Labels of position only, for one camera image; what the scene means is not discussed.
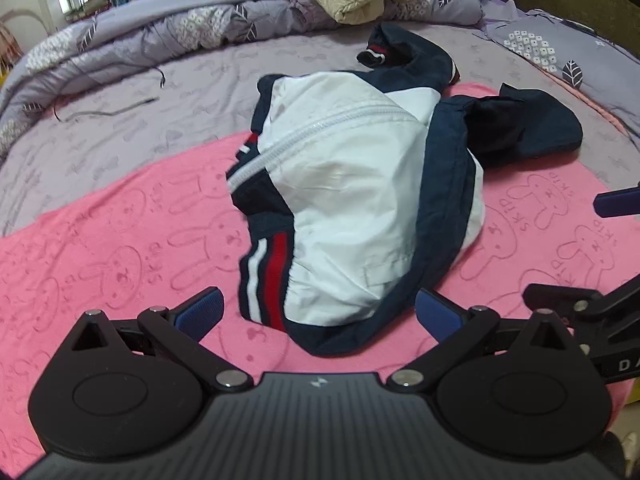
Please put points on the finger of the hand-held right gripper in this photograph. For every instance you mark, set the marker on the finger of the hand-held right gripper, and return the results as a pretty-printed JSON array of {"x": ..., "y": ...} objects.
[
  {"x": 617, "y": 203},
  {"x": 560, "y": 300}
]

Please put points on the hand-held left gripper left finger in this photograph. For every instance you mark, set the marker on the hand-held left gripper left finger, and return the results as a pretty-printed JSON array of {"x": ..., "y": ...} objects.
[{"x": 202, "y": 312}]

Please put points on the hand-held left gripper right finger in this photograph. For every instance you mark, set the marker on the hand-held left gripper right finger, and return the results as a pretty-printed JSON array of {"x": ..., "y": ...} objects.
[{"x": 437, "y": 315}]

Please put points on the white and navy jacket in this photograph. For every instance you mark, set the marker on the white and navy jacket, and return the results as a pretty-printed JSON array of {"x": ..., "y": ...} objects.
[{"x": 350, "y": 185}]

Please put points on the pink rabbit-embossed blanket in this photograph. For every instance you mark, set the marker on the pink rabbit-embossed blanket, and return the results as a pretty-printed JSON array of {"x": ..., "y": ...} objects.
[{"x": 100, "y": 240}]

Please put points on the lilac leaf-print pillow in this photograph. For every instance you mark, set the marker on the lilac leaf-print pillow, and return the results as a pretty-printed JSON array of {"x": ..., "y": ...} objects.
[{"x": 540, "y": 45}]

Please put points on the lilac bed sheet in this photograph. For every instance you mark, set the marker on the lilac bed sheet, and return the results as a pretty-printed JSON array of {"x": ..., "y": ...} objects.
[{"x": 175, "y": 100}]

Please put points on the lilac leaf-print quilt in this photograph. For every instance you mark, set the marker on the lilac leaf-print quilt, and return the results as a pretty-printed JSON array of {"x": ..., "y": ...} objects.
[{"x": 150, "y": 25}]

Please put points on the wicker chair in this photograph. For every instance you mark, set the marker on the wicker chair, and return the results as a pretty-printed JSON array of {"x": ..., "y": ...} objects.
[{"x": 7, "y": 40}]

